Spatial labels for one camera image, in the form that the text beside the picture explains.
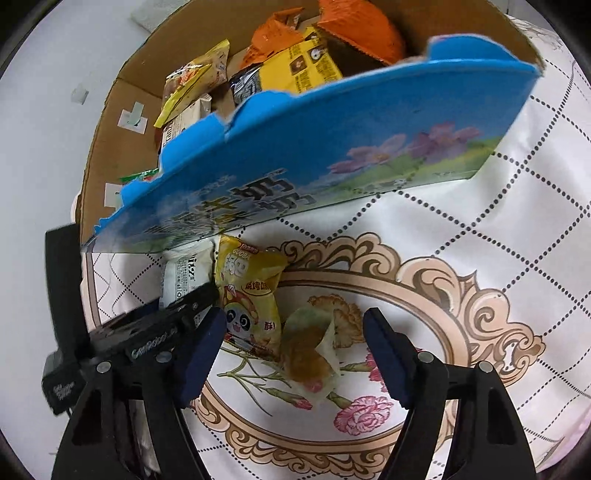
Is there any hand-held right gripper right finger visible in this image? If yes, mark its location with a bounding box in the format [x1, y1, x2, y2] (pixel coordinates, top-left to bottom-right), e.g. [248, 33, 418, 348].
[363, 308, 537, 480]

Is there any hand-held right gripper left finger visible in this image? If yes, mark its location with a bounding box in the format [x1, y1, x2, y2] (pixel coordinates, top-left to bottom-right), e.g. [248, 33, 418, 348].
[51, 306, 227, 480]

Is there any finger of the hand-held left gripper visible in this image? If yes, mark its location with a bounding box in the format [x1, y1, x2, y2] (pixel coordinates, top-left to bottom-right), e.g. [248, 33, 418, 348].
[161, 282, 221, 326]

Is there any white snack packet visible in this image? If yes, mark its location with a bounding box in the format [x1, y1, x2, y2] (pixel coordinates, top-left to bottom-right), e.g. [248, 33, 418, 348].
[159, 239, 218, 310]

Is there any yellow cartoon snack packet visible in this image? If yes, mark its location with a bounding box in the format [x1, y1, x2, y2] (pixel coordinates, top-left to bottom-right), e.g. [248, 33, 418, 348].
[213, 234, 290, 359]

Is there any clear pastry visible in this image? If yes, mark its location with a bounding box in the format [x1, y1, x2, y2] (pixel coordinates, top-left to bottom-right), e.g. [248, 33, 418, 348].
[279, 304, 343, 407]

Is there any green candy packet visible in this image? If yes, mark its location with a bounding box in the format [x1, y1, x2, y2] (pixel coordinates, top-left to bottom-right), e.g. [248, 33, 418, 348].
[119, 168, 160, 184]

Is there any white chocolate stick box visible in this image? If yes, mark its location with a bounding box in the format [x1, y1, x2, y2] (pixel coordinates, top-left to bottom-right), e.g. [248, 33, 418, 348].
[159, 94, 213, 153]

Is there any black snack packet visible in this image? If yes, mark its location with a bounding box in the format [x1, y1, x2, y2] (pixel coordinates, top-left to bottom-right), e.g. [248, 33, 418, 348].
[228, 64, 269, 107]

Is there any yellow clear snack packet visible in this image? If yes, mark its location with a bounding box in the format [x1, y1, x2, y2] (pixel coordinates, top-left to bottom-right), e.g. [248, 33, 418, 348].
[154, 39, 232, 130]

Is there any blue printed cardboard box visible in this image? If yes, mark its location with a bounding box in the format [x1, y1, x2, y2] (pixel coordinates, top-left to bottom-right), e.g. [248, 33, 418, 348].
[78, 0, 544, 255]

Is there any large yellow snack packet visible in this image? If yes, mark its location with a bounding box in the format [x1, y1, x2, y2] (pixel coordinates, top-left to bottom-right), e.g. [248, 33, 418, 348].
[258, 27, 345, 96]

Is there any long orange snack packet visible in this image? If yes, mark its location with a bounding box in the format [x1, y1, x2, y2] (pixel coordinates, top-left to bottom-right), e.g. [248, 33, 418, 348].
[242, 10, 305, 66]

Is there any square orange snack packet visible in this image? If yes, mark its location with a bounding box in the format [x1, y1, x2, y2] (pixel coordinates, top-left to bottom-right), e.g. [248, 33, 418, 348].
[316, 0, 407, 66]

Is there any white floral printed blanket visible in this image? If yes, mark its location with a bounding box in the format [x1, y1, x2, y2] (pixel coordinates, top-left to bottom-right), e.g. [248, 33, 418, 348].
[69, 14, 591, 480]

